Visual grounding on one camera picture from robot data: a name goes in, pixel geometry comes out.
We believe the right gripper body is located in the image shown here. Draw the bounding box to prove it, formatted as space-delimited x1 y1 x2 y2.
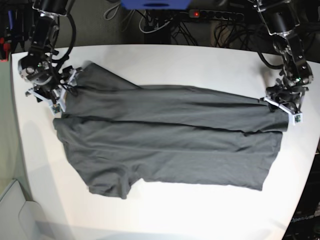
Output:
25 65 83 110

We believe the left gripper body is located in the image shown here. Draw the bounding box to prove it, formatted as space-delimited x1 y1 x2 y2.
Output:
260 85 309 115

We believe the dark grey t-shirt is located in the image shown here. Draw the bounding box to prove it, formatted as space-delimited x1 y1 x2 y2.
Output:
53 63 289 199

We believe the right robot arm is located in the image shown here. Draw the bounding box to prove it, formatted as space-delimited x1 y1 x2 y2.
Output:
18 0 82 115

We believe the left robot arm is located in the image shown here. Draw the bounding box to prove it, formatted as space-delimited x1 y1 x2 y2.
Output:
253 0 314 122

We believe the red clamp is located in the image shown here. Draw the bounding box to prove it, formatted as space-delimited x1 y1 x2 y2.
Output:
0 37 11 62

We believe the blue box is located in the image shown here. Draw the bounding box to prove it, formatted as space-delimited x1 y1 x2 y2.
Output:
121 0 191 10

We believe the black power strip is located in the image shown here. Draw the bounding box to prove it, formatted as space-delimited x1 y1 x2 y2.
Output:
188 9 245 22

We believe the white side table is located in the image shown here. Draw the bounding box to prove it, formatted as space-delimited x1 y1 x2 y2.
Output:
0 180 56 240

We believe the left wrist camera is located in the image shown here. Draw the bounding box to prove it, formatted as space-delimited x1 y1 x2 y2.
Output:
288 112 303 126

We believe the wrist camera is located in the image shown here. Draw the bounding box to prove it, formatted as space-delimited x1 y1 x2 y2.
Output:
49 103 66 116
288 112 303 126

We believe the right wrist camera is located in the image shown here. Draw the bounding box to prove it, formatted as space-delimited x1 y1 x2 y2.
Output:
49 103 66 116

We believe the white cable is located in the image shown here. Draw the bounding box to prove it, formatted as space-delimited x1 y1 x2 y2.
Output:
138 11 172 34

